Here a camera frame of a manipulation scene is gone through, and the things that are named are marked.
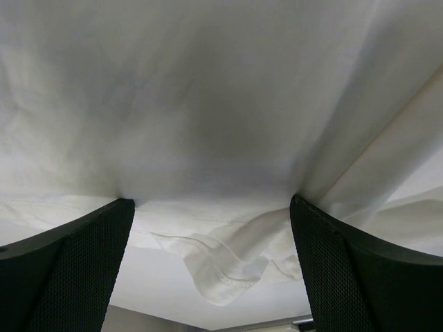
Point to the white tank top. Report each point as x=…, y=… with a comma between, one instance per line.
x=211, y=115

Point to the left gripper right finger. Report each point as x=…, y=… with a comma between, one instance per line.
x=358, y=282

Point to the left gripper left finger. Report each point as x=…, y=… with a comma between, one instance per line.
x=62, y=279

